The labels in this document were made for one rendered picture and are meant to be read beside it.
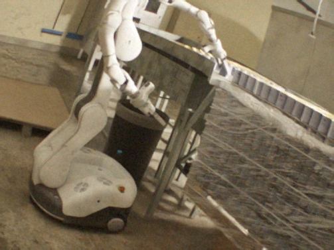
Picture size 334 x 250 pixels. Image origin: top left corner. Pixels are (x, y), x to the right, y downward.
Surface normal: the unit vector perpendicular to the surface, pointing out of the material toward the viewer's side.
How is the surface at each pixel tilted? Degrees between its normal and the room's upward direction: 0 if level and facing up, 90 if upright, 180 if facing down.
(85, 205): 89
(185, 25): 90
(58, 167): 90
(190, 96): 90
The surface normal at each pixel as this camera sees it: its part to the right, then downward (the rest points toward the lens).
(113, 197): 0.43, 0.38
